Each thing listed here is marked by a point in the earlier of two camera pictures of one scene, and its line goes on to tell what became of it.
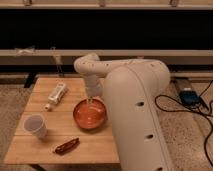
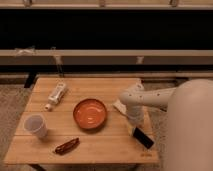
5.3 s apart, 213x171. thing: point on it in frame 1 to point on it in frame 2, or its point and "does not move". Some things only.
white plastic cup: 35,125 does not move
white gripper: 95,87 to 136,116
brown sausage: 70,144 does not move
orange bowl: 90,115 does not move
